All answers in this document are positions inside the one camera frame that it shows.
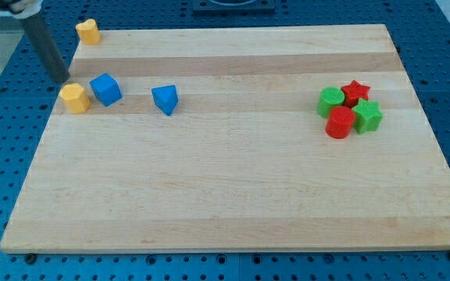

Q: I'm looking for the white and black rod mount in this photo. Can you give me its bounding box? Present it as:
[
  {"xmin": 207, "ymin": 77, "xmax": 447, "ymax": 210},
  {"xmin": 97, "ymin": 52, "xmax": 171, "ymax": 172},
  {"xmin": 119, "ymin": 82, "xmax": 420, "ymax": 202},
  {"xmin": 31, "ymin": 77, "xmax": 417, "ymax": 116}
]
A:
[{"xmin": 0, "ymin": 0, "xmax": 43, "ymax": 20}]

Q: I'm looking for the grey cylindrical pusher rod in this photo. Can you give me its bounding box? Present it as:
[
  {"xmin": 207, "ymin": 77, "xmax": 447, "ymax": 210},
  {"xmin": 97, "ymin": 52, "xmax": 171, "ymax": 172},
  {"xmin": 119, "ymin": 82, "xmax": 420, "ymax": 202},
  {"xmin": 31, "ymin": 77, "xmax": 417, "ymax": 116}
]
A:
[{"xmin": 20, "ymin": 12, "xmax": 70, "ymax": 84}]

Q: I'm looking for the yellow hexagon block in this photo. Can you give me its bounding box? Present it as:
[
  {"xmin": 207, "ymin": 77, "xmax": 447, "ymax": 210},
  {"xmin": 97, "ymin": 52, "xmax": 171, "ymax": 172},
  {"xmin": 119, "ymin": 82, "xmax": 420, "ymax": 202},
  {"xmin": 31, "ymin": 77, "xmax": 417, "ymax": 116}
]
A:
[{"xmin": 59, "ymin": 83, "xmax": 91, "ymax": 114}]

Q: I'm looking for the blue cube block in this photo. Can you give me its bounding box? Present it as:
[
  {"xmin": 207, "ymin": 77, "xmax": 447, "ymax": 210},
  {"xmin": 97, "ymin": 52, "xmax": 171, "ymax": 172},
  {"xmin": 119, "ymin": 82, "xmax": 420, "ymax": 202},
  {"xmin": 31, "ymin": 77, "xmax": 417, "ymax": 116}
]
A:
[{"xmin": 89, "ymin": 73, "xmax": 123, "ymax": 107}]

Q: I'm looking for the yellow heart block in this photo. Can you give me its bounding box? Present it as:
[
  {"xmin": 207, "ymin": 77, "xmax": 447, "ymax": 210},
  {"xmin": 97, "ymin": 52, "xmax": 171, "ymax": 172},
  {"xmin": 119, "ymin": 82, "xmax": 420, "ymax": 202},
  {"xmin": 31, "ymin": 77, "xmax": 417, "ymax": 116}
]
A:
[{"xmin": 75, "ymin": 19, "xmax": 101, "ymax": 44}]

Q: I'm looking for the blue triangular prism block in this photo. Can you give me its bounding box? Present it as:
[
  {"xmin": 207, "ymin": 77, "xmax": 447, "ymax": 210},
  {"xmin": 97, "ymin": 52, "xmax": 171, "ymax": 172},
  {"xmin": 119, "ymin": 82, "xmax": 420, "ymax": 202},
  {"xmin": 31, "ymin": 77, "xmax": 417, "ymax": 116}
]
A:
[{"xmin": 152, "ymin": 85, "xmax": 179, "ymax": 116}]

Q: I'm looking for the wooden board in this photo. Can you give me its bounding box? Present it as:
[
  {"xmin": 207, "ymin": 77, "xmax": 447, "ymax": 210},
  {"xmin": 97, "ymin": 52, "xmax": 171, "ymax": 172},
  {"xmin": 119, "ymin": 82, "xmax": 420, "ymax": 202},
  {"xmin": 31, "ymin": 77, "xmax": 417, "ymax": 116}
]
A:
[{"xmin": 0, "ymin": 24, "xmax": 450, "ymax": 254}]

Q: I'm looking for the green cylinder block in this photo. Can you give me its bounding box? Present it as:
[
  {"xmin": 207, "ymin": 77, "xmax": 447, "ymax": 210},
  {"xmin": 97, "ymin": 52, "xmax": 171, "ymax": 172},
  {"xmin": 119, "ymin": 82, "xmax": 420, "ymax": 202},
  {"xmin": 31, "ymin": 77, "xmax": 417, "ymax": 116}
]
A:
[{"xmin": 316, "ymin": 87, "xmax": 345, "ymax": 118}]

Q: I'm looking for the red cylinder block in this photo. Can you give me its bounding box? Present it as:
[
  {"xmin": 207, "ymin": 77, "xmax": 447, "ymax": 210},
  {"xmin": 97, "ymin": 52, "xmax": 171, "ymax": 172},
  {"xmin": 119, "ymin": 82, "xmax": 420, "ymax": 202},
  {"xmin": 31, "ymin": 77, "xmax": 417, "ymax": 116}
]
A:
[{"xmin": 325, "ymin": 105, "xmax": 356, "ymax": 139}]

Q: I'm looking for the red star block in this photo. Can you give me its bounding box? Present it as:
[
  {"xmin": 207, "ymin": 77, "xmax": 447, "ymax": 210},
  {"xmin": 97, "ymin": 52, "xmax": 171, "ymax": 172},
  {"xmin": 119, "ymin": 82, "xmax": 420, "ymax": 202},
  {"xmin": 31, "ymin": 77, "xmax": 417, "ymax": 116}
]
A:
[{"xmin": 341, "ymin": 80, "xmax": 371, "ymax": 108}]

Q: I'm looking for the green star block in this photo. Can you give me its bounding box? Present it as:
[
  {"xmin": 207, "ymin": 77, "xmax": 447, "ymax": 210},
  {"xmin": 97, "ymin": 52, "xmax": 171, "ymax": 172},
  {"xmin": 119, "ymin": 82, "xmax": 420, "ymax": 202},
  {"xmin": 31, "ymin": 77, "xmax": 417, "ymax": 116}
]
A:
[{"xmin": 352, "ymin": 98, "xmax": 383, "ymax": 134}]

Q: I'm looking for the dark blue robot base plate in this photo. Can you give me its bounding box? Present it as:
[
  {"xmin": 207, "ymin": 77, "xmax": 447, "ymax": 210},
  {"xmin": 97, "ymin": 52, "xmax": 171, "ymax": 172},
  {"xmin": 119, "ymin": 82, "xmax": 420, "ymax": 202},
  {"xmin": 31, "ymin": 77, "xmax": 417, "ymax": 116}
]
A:
[{"xmin": 191, "ymin": 0, "xmax": 276, "ymax": 15}]

